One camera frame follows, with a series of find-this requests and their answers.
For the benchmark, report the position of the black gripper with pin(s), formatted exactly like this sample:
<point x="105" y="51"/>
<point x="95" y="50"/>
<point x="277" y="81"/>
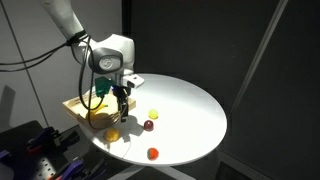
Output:
<point x="121" y="93"/>

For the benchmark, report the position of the orange plastic fruit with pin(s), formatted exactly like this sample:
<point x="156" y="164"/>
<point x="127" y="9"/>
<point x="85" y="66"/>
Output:
<point x="111" y="134"/>

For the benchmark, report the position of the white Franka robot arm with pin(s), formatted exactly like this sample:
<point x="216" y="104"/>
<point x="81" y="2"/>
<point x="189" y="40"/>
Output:
<point x="110" y="50"/>

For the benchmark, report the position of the dark red plastic fruit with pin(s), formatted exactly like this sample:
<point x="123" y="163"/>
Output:
<point x="148" y="125"/>

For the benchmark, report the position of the small yellow plastic fruit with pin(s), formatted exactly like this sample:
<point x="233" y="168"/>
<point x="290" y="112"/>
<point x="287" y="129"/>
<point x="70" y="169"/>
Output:
<point x="153" y="114"/>

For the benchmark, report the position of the wooden slatted crate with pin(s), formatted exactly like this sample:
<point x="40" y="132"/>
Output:
<point x="75" y="108"/>

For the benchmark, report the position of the yellow plastic banana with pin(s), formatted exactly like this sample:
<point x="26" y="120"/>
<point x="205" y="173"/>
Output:
<point x="95" y="112"/>

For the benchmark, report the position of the red plastic strawberry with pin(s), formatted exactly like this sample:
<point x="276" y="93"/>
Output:
<point x="153" y="154"/>

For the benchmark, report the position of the black spring clamp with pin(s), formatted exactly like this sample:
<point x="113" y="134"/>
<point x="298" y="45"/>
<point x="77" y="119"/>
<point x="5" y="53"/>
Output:
<point x="70" y="138"/>
<point x="96" y="170"/>

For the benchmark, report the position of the large purple spring clamp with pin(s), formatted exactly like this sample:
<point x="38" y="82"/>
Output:
<point x="71" y="168"/>

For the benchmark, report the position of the purple clamp with orange tip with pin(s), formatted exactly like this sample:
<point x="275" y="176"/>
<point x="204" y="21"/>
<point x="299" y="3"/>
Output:
<point x="41" y="140"/>

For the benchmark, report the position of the thin dark rod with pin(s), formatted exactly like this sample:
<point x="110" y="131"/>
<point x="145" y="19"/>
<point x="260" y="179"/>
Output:
<point x="33" y="86"/>

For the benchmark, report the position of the perforated metal board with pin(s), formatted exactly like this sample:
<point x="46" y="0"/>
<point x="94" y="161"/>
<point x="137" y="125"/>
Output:
<point x="43" y="168"/>

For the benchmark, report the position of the grey diagonal pole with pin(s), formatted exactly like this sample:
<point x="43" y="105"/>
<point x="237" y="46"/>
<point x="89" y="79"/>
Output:
<point x="262" y="46"/>

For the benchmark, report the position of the teal camera mount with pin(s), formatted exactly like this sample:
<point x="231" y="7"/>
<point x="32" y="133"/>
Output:
<point x="102" y="86"/>

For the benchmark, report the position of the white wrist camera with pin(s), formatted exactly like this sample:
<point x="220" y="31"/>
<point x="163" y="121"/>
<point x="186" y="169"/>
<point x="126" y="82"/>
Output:
<point x="134" y="81"/>

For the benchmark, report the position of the white table pedestal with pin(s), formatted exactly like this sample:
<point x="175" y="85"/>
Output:
<point x="173" y="172"/>

